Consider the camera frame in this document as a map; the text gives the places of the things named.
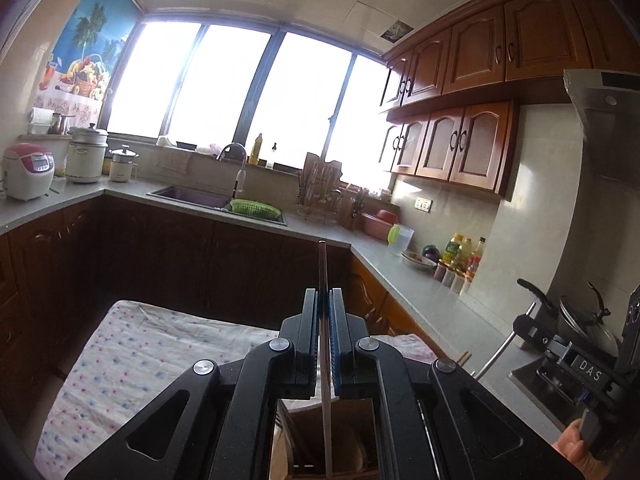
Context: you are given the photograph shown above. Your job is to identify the small white electric pot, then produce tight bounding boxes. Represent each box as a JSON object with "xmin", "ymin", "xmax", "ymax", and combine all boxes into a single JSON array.
[{"xmin": 108, "ymin": 145, "xmax": 140, "ymax": 182}]

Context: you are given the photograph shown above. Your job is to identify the wooden utensil holder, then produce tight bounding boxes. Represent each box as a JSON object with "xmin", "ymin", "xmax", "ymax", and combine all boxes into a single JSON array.
[{"xmin": 272, "ymin": 399, "xmax": 379, "ymax": 480}]

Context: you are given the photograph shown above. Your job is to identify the short wooden wall cabinets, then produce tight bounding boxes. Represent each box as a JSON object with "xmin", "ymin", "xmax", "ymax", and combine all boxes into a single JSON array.
[{"xmin": 377, "ymin": 100, "xmax": 518, "ymax": 201}]

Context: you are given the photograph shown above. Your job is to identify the green label oil bottle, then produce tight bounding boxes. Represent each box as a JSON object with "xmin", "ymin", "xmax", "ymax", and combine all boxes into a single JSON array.
[{"xmin": 442, "ymin": 232, "xmax": 463, "ymax": 263}]

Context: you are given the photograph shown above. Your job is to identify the dark wooden base cabinets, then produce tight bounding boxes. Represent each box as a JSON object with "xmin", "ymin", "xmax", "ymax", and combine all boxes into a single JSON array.
[{"xmin": 0, "ymin": 195, "xmax": 501, "ymax": 376}]

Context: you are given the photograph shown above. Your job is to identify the kitchen window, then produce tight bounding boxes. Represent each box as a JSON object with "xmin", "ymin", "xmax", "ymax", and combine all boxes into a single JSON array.
[{"xmin": 97, "ymin": 20, "xmax": 396, "ymax": 193}]

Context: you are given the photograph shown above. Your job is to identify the gas stove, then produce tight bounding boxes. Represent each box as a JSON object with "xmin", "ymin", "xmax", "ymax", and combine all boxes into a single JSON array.
[{"xmin": 509, "ymin": 355, "xmax": 601, "ymax": 428}]

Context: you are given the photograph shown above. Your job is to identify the steel kettle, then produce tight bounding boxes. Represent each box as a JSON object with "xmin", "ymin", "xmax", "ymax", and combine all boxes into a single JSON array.
[{"xmin": 50, "ymin": 112, "xmax": 76, "ymax": 136}]

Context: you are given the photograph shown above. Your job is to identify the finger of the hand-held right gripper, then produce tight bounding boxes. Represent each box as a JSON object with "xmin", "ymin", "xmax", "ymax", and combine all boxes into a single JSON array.
[{"xmin": 513, "ymin": 311, "xmax": 560, "ymax": 352}]

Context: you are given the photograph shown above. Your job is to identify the pink plastic basin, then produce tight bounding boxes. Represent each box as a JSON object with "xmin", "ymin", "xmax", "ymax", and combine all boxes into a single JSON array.
[{"xmin": 361, "ymin": 210, "xmax": 401, "ymax": 241}]

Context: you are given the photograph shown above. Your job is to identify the beige dish towel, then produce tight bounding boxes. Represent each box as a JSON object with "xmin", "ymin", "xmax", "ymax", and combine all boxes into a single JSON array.
[{"xmin": 155, "ymin": 147, "xmax": 193, "ymax": 171}]

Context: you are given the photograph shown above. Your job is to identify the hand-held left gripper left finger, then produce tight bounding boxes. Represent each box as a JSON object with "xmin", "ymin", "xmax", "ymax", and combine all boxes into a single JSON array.
[{"xmin": 65, "ymin": 288, "xmax": 319, "ymax": 480}]

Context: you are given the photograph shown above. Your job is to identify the kitchen sink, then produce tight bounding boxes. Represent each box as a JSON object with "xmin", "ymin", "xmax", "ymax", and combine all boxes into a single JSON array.
[{"xmin": 146, "ymin": 184, "xmax": 288, "ymax": 226}]

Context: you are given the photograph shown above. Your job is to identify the black handled wok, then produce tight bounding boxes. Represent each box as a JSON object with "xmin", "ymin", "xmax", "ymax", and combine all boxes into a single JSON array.
[{"xmin": 517, "ymin": 278, "xmax": 621, "ymax": 361}]

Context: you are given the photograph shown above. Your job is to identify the tall wooden wall cabinets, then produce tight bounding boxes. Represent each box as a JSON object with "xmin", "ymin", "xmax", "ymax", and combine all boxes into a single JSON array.
[{"xmin": 380, "ymin": 0, "xmax": 640, "ymax": 111}]

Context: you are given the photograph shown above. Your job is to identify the glass wok lid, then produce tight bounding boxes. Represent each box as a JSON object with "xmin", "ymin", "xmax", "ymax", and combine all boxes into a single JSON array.
[{"xmin": 557, "ymin": 282, "xmax": 622, "ymax": 357}]

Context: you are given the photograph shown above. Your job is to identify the slender pale chopstick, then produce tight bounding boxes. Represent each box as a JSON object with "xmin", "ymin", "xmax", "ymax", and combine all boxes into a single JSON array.
[
  {"xmin": 474, "ymin": 331, "xmax": 518, "ymax": 380},
  {"xmin": 318, "ymin": 241, "xmax": 334, "ymax": 479}
]

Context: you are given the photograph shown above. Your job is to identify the wire dish rack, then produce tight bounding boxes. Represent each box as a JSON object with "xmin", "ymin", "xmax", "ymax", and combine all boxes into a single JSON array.
[{"xmin": 295, "ymin": 170, "xmax": 347, "ymax": 224}]

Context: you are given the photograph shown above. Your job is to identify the steel faucet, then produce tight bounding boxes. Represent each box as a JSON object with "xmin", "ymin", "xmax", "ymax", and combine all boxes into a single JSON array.
[{"xmin": 216, "ymin": 142, "xmax": 248, "ymax": 194}]

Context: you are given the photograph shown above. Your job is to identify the green plastic basket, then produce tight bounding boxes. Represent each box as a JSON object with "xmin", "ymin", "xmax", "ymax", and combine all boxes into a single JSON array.
[{"xmin": 230, "ymin": 199, "xmax": 283, "ymax": 220}]

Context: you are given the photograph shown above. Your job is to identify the steel range hood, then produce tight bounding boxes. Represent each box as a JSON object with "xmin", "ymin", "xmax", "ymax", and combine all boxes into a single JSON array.
[{"xmin": 562, "ymin": 67, "xmax": 640, "ymax": 191}]

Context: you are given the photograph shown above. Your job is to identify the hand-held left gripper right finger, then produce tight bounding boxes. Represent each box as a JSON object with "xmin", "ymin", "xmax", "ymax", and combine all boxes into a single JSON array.
[{"xmin": 330, "ymin": 287, "xmax": 584, "ymax": 480}]

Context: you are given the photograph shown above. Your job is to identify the person's right hand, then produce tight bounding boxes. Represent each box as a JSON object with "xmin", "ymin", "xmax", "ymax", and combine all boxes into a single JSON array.
[{"xmin": 552, "ymin": 417, "xmax": 608, "ymax": 480}]

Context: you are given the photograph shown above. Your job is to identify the wooden cutting board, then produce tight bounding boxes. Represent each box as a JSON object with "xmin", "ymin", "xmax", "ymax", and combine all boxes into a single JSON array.
[{"xmin": 302, "ymin": 152, "xmax": 343, "ymax": 196}]

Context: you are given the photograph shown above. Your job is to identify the fruit wall poster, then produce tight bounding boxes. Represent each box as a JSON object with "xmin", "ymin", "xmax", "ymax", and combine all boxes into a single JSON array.
[{"xmin": 35, "ymin": 0, "xmax": 143, "ymax": 121}]

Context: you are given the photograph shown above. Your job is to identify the shallow plate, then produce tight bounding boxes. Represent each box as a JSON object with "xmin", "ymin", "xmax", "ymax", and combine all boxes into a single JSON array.
[{"xmin": 401, "ymin": 250, "xmax": 437, "ymax": 270}]

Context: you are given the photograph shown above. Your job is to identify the large white cooker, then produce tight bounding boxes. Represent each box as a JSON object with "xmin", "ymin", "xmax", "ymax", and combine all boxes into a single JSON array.
[{"xmin": 65, "ymin": 122, "xmax": 109, "ymax": 184}]

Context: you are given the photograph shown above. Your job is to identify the floral tablecloth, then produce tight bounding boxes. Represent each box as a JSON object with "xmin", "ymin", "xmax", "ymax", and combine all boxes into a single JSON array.
[{"xmin": 35, "ymin": 300, "xmax": 436, "ymax": 480}]

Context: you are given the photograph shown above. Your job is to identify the pink white rice cooker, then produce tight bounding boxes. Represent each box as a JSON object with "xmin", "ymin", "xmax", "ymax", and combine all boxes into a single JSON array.
[{"xmin": 1, "ymin": 142, "xmax": 56, "ymax": 202}]

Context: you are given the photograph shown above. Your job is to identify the clear container green lid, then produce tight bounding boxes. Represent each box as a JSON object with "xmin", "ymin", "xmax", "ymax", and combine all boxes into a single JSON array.
[{"xmin": 387, "ymin": 224, "xmax": 416, "ymax": 257}]

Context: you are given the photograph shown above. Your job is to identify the white paper roll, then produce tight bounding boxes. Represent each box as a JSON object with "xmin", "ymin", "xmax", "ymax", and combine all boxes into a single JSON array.
[{"xmin": 27, "ymin": 107, "xmax": 54, "ymax": 136}]

